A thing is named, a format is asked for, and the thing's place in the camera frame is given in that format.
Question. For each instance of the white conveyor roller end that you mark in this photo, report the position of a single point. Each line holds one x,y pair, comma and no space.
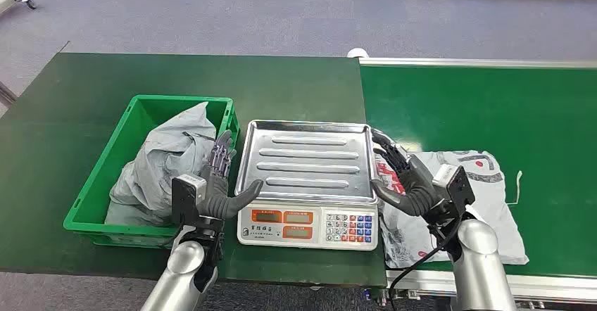
357,53

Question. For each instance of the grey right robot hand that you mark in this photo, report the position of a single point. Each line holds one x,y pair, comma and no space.
417,187

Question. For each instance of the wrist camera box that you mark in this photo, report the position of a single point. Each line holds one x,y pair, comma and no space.
185,197
455,185

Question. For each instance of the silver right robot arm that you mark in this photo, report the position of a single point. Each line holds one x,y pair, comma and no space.
480,267

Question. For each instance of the electronic scale with steel tray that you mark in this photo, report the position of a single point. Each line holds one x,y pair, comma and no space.
308,169

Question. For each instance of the grey package with red print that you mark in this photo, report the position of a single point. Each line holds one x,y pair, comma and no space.
494,215

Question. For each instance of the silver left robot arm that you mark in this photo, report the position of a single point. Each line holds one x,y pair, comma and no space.
184,267

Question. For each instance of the plain grey plastic package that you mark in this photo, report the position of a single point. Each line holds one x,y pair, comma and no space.
158,169

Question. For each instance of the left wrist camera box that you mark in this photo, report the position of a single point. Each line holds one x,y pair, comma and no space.
185,197

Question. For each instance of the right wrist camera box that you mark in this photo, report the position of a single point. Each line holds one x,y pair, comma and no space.
455,185

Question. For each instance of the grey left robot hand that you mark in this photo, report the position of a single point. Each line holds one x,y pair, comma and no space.
217,197

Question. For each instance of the green plastic crate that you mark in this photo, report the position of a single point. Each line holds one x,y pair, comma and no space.
116,146

